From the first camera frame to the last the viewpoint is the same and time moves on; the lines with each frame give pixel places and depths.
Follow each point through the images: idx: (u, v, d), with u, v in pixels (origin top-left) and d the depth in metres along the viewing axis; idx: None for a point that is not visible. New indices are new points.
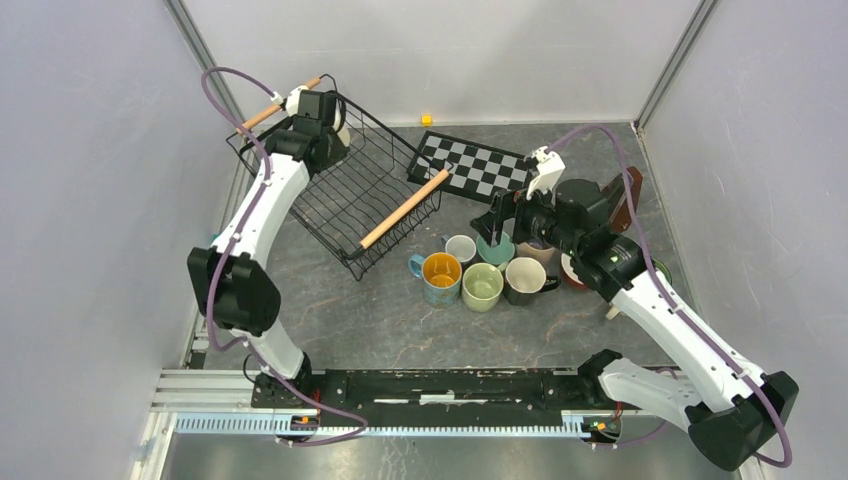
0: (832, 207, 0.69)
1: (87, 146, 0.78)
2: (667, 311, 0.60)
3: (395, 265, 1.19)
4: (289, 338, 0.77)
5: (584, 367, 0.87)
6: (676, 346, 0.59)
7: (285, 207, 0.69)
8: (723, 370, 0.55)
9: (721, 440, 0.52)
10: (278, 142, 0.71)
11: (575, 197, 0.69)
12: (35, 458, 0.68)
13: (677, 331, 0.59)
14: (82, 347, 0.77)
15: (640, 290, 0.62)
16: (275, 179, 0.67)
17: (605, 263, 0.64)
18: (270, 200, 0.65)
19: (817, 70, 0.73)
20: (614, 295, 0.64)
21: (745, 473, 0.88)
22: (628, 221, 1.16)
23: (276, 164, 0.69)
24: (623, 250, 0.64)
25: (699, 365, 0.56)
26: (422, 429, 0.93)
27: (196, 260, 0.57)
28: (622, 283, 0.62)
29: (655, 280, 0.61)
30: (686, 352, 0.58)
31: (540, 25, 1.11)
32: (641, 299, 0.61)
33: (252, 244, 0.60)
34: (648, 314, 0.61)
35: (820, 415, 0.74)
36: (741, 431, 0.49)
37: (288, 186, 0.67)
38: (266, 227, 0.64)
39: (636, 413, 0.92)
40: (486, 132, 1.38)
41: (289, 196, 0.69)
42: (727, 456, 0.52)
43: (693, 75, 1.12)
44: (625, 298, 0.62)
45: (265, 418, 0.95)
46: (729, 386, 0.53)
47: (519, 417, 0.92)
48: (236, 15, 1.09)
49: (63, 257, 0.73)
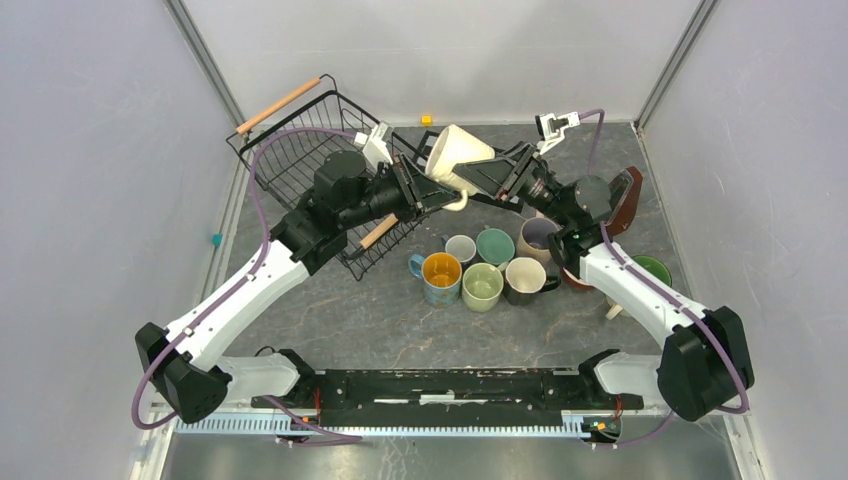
0: (831, 207, 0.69)
1: (86, 146, 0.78)
2: (618, 268, 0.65)
3: (395, 264, 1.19)
4: (268, 381, 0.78)
5: (583, 364, 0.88)
6: (626, 297, 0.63)
7: (262, 304, 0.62)
8: (667, 307, 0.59)
9: (673, 373, 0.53)
10: (288, 228, 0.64)
11: (589, 200, 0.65)
12: (34, 455, 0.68)
13: (629, 284, 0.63)
14: (81, 347, 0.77)
15: (595, 253, 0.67)
16: (261, 274, 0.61)
17: (569, 239, 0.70)
18: (243, 299, 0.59)
19: (817, 70, 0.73)
20: (578, 268, 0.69)
21: (745, 473, 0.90)
22: (628, 221, 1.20)
23: (273, 255, 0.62)
24: (591, 236, 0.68)
25: (646, 306, 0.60)
26: (422, 429, 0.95)
27: (145, 338, 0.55)
28: (581, 252, 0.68)
29: (609, 247, 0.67)
30: (633, 299, 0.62)
31: (541, 25, 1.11)
32: (595, 261, 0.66)
33: (200, 344, 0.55)
34: (602, 274, 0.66)
35: (818, 414, 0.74)
36: (678, 353, 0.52)
37: (270, 286, 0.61)
38: (229, 325, 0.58)
39: (636, 413, 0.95)
40: (486, 132, 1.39)
41: (270, 296, 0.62)
42: (687, 396, 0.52)
43: (693, 75, 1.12)
44: (583, 263, 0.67)
45: (265, 418, 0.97)
46: (671, 318, 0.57)
47: (519, 417, 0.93)
48: (235, 16, 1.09)
49: (64, 257, 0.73)
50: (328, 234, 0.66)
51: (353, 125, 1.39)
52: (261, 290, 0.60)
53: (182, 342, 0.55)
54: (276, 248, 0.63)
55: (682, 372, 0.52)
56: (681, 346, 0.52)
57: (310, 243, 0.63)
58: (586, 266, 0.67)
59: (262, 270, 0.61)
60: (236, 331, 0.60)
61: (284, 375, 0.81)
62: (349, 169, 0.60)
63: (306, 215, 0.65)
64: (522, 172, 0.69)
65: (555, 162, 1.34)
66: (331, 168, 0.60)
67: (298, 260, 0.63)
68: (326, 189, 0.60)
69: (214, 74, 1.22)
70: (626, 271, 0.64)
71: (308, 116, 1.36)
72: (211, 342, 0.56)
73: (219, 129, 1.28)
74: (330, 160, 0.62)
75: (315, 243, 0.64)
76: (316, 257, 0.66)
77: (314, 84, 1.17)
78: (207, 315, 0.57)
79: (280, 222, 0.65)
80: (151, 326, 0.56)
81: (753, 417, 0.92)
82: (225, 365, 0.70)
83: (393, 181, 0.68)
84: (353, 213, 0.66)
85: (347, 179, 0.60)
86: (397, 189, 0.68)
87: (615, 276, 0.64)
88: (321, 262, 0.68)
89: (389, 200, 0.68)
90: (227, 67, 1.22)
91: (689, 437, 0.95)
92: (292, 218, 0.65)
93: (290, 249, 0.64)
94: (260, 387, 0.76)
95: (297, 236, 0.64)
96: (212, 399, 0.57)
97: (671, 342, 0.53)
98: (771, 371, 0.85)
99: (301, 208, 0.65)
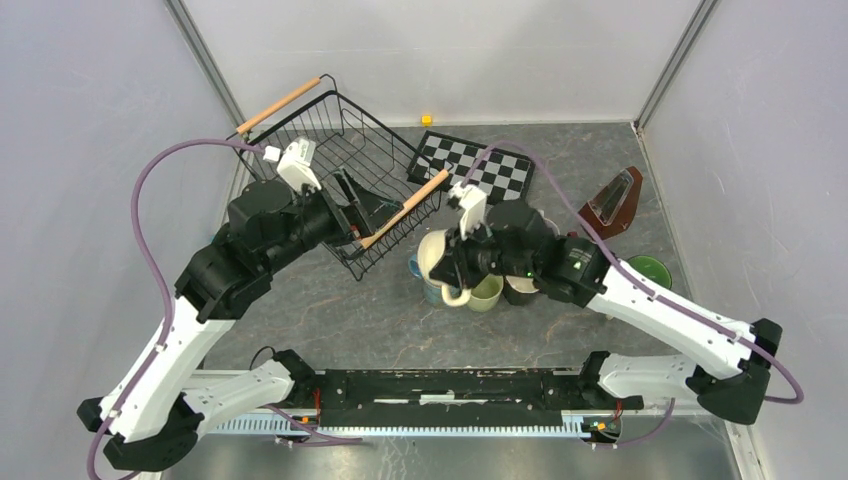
0: (832, 207, 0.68)
1: (87, 147, 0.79)
2: (648, 301, 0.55)
3: (395, 265, 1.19)
4: (256, 387, 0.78)
5: (583, 375, 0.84)
6: (660, 328, 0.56)
7: (195, 361, 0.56)
8: (719, 340, 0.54)
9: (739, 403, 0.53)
10: (196, 268, 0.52)
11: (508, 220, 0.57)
12: (36, 456, 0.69)
13: (663, 318, 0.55)
14: (80, 348, 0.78)
15: (611, 286, 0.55)
16: (171, 343, 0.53)
17: (569, 273, 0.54)
18: (158, 375, 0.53)
19: (817, 70, 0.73)
20: (590, 301, 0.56)
21: (745, 473, 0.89)
22: (628, 220, 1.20)
23: (179, 320, 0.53)
24: (592, 260, 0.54)
25: (696, 343, 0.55)
26: (425, 428, 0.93)
27: (84, 417, 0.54)
28: (595, 287, 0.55)
29: (627, 274, 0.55)
30: (672, 332, 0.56)
31: (540, 25, 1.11)
32: (619, 298, 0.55)
33: (128, 425, 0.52)
34: (629, 310, 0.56)
35: (815, 414, 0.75)
36: (761, 396, 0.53)
37: (186, 352, 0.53)
38: (158, 397, 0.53)
39: (636, 413, 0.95)
40: (486, 132, 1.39)
41: (196, 354, 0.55)
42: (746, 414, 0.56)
43: (693, 75, 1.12)
44: (600, 300, 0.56)
45: (266, 418, 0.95)
46: (732, 355, 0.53)
47: (519, 417, 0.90)
48: (235, 15, 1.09)
49: (64, 256, 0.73)
50: (248, 276, 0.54)
51: (353, 125, 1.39)
52: (178, 359, 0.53)
53: (113, 423, 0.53)
54: (181, 307, 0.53)
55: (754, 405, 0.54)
56: (763, 389, 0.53)
57: (220, 288, 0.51)
58: (610, 305, 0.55)
59: (171, 337, 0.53)
60: (179, 389, 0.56)
61: (275, 384, 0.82)
62: (274, 199, 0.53)
63: (220, 252, 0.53)
64: (458, 251, 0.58)
65: (555, 162, 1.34)
66: (248, 201, 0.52)
67: (205, 320, 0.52)
68: (240, 225, 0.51)
69: (214, 74, 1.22)
70: (658, 302, 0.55)
71: (308, 116, 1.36)
72: (140, 420, 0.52)
73: (218, 129, 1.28)
74: (249, 190, 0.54)
75: (226, 287, 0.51)
76: (230, 304, 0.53)
77: (313, 84, 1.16)
78: (131, 393, 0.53)
79: (185, 268, 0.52)
80: (90, 400, 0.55)
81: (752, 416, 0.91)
82: (196, 398, 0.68)
83: (322, 205, 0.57)
84: (282, 250, 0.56)
85: (268, 214, 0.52)
86: (328, 212, 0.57)
87: (649, 315, 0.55)
88: (236, 310, 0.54)
89: (322, 227, 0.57)
90: (227, 67, 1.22)
91: (687, 436, 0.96)
92: (196, 260, 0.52)
93: (197, 307, 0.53)
94: (253, 404, 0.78)
95: (205, 279, 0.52)
96: (180, 446, 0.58)
97: (753, 389, 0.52)
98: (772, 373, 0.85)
99: (213, 247, 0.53)
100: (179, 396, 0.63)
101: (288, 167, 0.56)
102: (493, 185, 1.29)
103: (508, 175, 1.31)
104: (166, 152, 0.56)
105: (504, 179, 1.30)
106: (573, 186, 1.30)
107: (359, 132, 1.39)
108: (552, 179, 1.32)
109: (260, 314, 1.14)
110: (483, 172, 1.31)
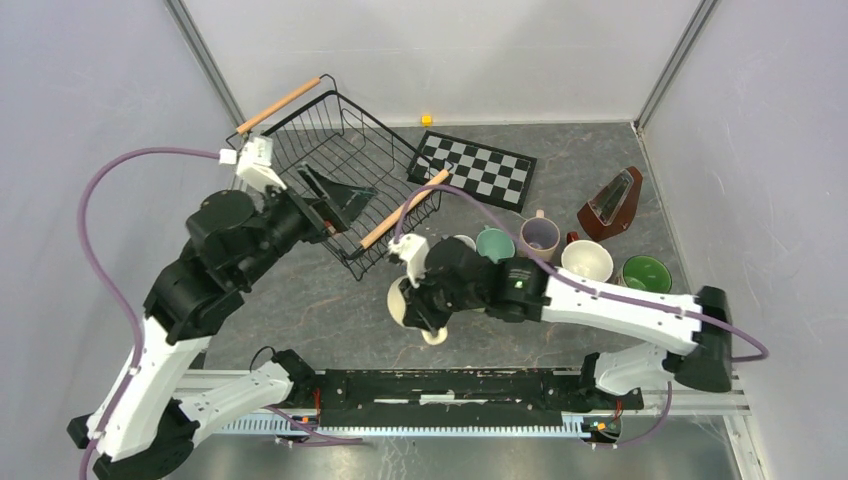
0: (832, 207, 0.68)
1: (87, 147, 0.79)
2: (592, 299, 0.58)
3: (395, 265, 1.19)
4: (252, 389, 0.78)
5: (583, 380, 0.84)
6: (613, 323, 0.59)
7: (175, 379, 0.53)
8: (667, 318, 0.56)
9: (707, 374, 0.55)
10: (163, 287, 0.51)
11: (442, 259, 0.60)
12: (35, 455, 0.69)
13: (611, 313, 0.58)
14: (77, 348, 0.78)
15: (555, 296, 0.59)
16: (144, 365, 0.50)
17: (514, 294, 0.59)
18: (133, 398, 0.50)
19: (817, 70, 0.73)
20: (543, 315, 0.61)
21: (745, 473, 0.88)
22: (628, 220, 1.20)
23: (153, 340, 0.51)
24: (532, 274, 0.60)
25: (648, 327, 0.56)
26: (424, 428, 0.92)
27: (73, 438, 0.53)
28: (541, 301, 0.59)
29: (566, 278, 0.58)
30: (625, 324, 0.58)
31: (541, 25, 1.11)
32: (564, 304, 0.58)
33: (110, 448, 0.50)
34: (579, 313, 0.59)
35: (813, 413, 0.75)
36: (720, 363, 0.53)
37: (161, 372, 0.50)
38: (139, 419, 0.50)
39: (636, 413, 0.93)
40: (486, 132, 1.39)
41: (173, 373, 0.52)
42: (725, 385, 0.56)
43: (694, 75, 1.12)
44: (551, 311, 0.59)
45: (266, 418, 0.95)
46: (682, 331, 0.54)
47: (519, 417, 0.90)
48: (236, 15, 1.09)
49: (64, 256, 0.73)
50: (218, 290, 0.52)
51: (353, 125, 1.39)
52: (153, 379, 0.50)
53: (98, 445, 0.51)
54: (150, 328, 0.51)
55: (722, 374, 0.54)
56: (718, 354, 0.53)
57: (189, 307, 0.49)
58: (560, 313, 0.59)
59: (145, 358, 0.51)
60: (162, 408, 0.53)
61: (273, 386, 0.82)
62: (234, 213, 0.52)
63: (187, 269, 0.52)
64: (417, 298, 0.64)
65: (555, 162, 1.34)
66: (207, 216, 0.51)
67: (176, 341, 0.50)
68: (200, 243, 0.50)
69: (214, 74, 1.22)
70: (601, 298, 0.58)
71: (308, 116, 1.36)
72: (123, 441, 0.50)
73: (218, 129, 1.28)
74: (207, 203, 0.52)
75: (195, 306, 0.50)
76: (200, 324, 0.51)
77: (313, 84, 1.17)
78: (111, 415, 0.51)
79: (152, 287, 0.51)
80: (77, 421, 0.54)
81: (752, 416, 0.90)
82: (191, 404, 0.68)
83: (289, 207, 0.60)
84: (254, 260, 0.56)
85: (229, 230, 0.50)
86: (297, 213, 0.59)
87: (597, 313, 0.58)
88: (206, 328, 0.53)
89: (293, 228, 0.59)
90: (227, 67, 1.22)
91: (687, 436, 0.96)
92: (165, 277, 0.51)
93: (167, 328, 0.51)
94: (251, 407, 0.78)
95: (175, 299, 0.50)
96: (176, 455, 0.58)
97: (707, 357, 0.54)
98: (772, 373, 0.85)
99: (180, 262, 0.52)
100: (172, 403, 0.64)
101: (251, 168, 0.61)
102: (493, 185, 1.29)
103: (508, 175, 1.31)
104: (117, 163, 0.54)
105: (504, 179, 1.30)
106: (573, 186, 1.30)
107: (359, 132, 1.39)
108: (552, 179, 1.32)
109: (260, 314, 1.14)
110: (483, 172, 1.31)
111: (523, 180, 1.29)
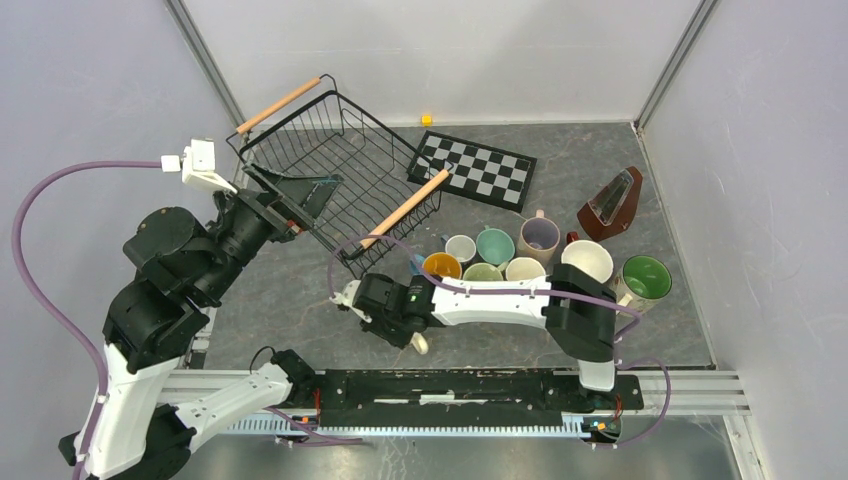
0: (830, 207, 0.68)
1: (88, 148, 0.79)
2: (464, 297, 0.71)
3: (395, 265, 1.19)
4: (251, 392, 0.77)
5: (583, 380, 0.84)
6: (492, 315, 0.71)
7: (149, 401, 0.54)
8: (521, 299, 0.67)
9: (574, 341, 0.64)
10: (117, 315, 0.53)
11: (360, 291, 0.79)
12: (36, 452, 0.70)
13: (482, 306, 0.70)
14: (76, 349, 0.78)
15: (439, 300, 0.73)
16: (113, 391, 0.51)
17: (410, 306, 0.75)
18: (108, 422, 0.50)
19: (816, 71, 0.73)
20: (444, 320, 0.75)
21: (745, 473, 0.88)
22: (628, 220, 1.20)
23: (115, 367, 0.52)
24: (423, 287, 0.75)
25: (511, 310, 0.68)
26: (424, 429, 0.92)
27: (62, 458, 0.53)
28: (429, 307, 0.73)
29: (444, 283, 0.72)
30: (497, 314, 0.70)
31: (541, 24, 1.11)
32: (444, 306, 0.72)
33: (93, 468, 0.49)
34: (459, 311, 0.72)
35: (810, 414, 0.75)
36: (567, 330, 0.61)
37: (130, 397, 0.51)
38: (119, 439, 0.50)
39: (636, 413, 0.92)
40: (486, 132, 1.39)
41: (144, 396, 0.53)
42: (600, 348, 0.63)
43: (693, 75, 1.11)
44: (441, 316, 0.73)
45: (266, 419, 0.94)
46: (533, 306, 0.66)
47: (519, 417, 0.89)
48: (237, 15, 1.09)
49: (63, 256, 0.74)
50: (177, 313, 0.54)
51: (353, 125, 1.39)
52: (126, 403, 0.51)
53: (86, 465, 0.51)
54: (112, 356, 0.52)
55: (579, 339, 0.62)
56: (564, 321, 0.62)
57: (146, 331, 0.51)
58: (445, 316, 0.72)
59: (113, 383, 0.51)
60: (142, 429, 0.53)
61: (273, 387, 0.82)
62: (170, 237, 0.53)
63: (139, 295, 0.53)
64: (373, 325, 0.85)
65: (555, 162, 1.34)
66: (147, 243, 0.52)
67: (138, 368, 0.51)
68: (142, 269, 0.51)
69: (214, 74, 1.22)
70: (470, 294, 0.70)
71: (308, 116, 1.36)
72: (108, 463, 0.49)
73: (218, 129, 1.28)
74: (146, 226, 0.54)
75: (152, 329, 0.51)
76: (158, 350, 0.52)
77: (312, 84, 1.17)
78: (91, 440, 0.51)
79: (109, 315, 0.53)
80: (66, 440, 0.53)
81: (753, 417, 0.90)
82: (188, 410, 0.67)
83: (246, 212, 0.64)
84: (213, 277, 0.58)
85: (168, 254, 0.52)
86: (255, 216, 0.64)
87: (471, 308, 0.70)
88: (167, 353, 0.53)
89: (254, 231, 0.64)
90: (227, 67, 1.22)
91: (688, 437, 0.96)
92: (119, 303, 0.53)
93: (126, 356, 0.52)
94: (249, 409, 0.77)
95: (131, 324, 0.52)
96: (171, 463, 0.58)
97: (554, 326, 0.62)
98: (771, 372, 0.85)
99: (132, 287, 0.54)
100: (169, 410, 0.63)
101: (197, 172, 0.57)
102: (493, 185, 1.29)
103: (508, 175, 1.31)
104: (64, 172, 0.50)
105: (504, 179, 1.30)
106: (573, 186, 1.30)
107: (359, 132, 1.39)
108: (552, 179, 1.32)
109: (260, 314, 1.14)
110: (483, 173, 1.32)
111: (523, 179, 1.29)
